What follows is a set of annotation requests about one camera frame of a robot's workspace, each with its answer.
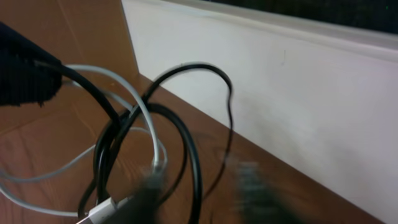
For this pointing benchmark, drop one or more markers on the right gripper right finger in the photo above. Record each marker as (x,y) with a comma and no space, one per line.
(257,202)

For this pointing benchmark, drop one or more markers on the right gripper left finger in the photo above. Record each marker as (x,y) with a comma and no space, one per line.
(143,206)

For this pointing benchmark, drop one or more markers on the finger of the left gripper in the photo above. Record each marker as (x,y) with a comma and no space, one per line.
(23,80)

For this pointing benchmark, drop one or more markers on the wooden side board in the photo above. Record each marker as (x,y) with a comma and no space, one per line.
(76,32)

